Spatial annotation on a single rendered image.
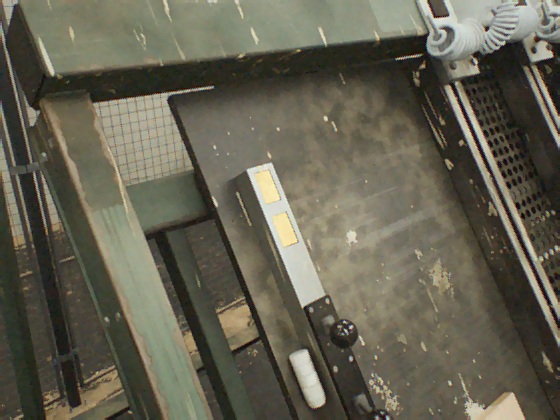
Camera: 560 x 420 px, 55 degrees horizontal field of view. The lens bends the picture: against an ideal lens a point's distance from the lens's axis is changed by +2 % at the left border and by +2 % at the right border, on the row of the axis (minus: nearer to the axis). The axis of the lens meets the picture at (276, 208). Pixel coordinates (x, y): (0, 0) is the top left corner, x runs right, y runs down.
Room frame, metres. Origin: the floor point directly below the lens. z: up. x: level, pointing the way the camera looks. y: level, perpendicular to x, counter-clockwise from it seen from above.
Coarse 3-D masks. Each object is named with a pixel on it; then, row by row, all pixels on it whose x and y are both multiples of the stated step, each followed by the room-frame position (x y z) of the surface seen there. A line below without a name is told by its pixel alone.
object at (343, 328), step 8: (328, 320) 0.67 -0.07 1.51; (336, 320) 0.59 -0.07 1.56; (344, 320) 0.59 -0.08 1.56; (328, 328) 0.65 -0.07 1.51; (336, 328) 0.58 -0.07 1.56; (344, 328) 0.57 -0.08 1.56; (352, 328) 0.58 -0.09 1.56; (336, 336) 0.57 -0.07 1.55; (344, 336) 0.57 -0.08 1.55; (352, 336) 0.57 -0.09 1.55; (336, 344) 0.57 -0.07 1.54; (344, 344) 0.57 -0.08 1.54; (352, 344) 0.57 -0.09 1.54
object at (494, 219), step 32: (416, 0) 1.13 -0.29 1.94; (448, 0) 1.18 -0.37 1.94; (512, 32) 1.04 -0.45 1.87; (416, 64) 1.15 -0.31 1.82; (448, 64) 1.07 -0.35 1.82; (416, 96) 1.14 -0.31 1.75; (448, 96) 1.09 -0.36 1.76; (448, 128) 1.08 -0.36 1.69; (480, 128) 1.09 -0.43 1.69; (448, 160) 1.08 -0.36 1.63; (480, 160) 1.04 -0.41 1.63; (480, 192) 1.02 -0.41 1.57; (480, 224) 1.01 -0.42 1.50; (512, 224) 1.00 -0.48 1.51; (512, 256) 0.96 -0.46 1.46; (512, 288) 0.95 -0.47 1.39; (544, 288) 0.94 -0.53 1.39; (544, 320) 0.90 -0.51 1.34; (544, 352) 0.90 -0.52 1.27; (544, 384) 0.89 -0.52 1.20
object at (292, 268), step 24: (264, 168) 0.79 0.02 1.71; (240, 192) 0.78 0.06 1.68; (264, 216) 0.74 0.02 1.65; (288, 216) 0.76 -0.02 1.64; (264, 240) 0.74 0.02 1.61; (288, 264) 0.71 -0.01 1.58; (312, 264) 0.73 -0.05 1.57; (288, 288) 0.70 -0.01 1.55; (312, 288) 0.71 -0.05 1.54; (288, 312) 0.71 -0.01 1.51; (312, 336) 0.67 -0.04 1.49; (312, 360) 0.67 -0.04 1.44; (336, 408) 0.63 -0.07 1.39
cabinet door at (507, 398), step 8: (504, 392) 0.83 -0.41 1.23; (512, 392) 0.82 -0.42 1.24; (496, 400) 0.81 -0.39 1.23; (504, 400) 0.80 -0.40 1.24; (512, 400) 0.81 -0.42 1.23; (488, 408) 0.79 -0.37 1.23; (496, 408) 0.78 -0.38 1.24; (504, 408) 0.79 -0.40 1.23; (512, 408) 0.80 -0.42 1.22; (480, 416) 0.77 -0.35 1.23; (488, 416) 0.77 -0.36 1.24; (496, 416) 0.77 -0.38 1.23; (504, 416) 0.78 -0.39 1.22; (512, 416) 0.79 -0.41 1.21; (520, 416) 0.80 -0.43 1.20
